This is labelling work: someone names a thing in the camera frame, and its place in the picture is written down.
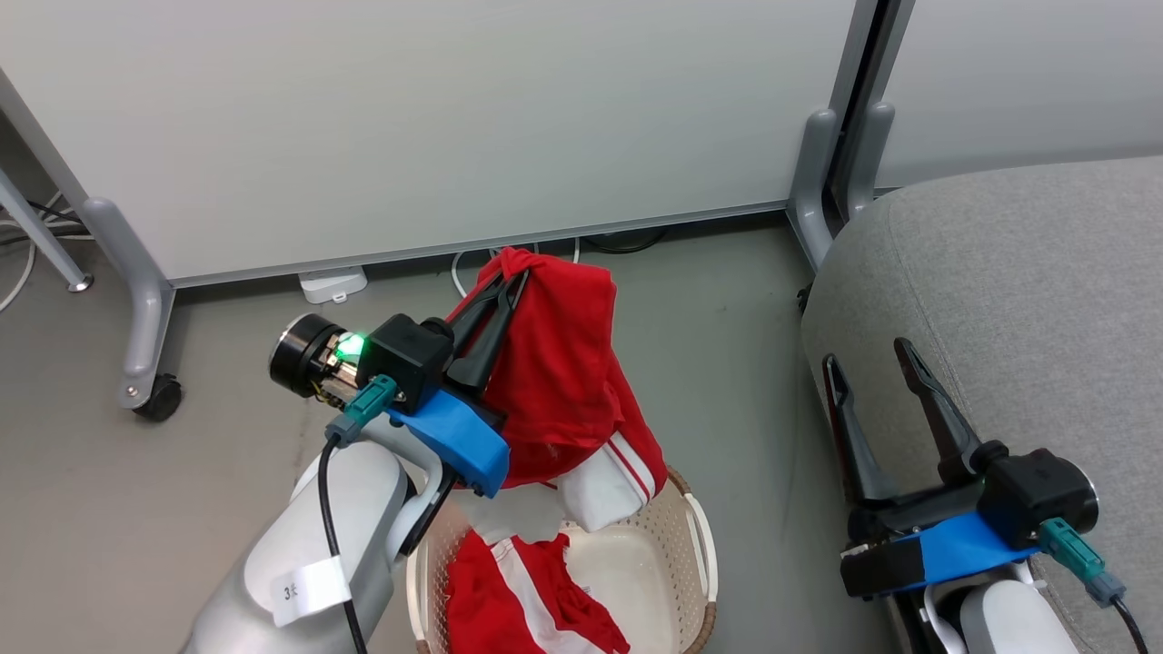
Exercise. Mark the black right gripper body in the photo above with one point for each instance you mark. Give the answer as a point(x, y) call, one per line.
point(1036, 490)

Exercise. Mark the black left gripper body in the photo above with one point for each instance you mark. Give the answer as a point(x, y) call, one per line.
point(404, 354)

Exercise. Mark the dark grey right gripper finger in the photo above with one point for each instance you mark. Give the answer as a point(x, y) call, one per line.
point(940, 409)
point(854, 436)

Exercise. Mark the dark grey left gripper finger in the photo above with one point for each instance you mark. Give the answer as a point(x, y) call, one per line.
point(477, 309)
point(495, 336)

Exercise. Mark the red shorts white trim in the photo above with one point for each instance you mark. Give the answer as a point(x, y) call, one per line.
point(563, 363)

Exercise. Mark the red white striped garment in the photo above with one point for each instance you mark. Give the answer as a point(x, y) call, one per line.
point(482, 599)

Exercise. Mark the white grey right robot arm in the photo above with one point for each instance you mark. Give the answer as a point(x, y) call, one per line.
point(999, 618)

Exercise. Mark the cream perforated laundry basket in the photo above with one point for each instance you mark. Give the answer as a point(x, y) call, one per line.
point(659, 563)

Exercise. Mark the white power adapter box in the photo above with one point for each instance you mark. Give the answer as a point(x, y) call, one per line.
point(332, 283)

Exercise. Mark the grey fabric sofa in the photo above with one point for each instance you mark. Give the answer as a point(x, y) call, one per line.
point(1018, 300)

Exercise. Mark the small black corner caster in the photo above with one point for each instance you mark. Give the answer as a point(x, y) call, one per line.
point(805, 300)

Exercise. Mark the wide white partition panel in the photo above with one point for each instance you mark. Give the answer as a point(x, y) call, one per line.
point(409, 118)

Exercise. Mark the grey partition corner foot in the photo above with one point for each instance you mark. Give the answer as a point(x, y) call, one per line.
point(863, 154)
point(809, 200)

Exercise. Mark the black caster wheel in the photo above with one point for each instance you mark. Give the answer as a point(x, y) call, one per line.
point(162, 400)

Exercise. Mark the grey partition foot with caster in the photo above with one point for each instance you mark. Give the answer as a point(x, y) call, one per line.
point(136, 291)

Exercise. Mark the narrow white partition panel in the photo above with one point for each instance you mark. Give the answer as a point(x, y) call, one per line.
point(1027, 82)

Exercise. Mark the grey metal table leg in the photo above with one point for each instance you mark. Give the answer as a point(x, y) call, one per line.
point(45, 238)

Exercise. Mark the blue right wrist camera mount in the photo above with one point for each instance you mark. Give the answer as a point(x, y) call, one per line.
point(968, 547)

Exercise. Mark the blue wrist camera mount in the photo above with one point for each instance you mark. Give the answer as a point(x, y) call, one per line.
point(968, 547)
point(454, 438)

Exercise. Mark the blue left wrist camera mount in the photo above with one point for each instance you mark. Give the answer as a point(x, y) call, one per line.
point(454, 438)

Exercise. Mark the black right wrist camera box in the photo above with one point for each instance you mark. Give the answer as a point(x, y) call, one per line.
point(881, 568)

